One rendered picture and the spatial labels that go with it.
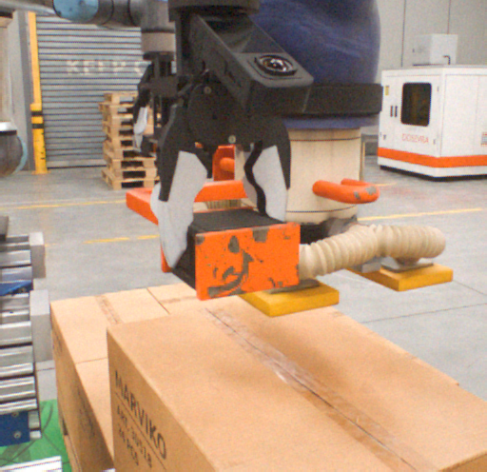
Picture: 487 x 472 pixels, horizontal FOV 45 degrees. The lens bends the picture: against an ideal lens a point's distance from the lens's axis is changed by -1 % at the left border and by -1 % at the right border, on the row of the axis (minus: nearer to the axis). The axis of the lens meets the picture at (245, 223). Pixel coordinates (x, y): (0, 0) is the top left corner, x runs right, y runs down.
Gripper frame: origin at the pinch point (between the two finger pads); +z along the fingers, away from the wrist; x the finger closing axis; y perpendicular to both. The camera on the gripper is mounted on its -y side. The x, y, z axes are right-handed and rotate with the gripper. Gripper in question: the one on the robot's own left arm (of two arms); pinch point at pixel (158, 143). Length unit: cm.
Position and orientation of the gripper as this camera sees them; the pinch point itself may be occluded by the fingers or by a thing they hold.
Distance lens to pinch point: 140.6
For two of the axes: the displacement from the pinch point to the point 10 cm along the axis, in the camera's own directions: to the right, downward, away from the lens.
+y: 4.5, 2.1, -8.7
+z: 0.0, 9.7, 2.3
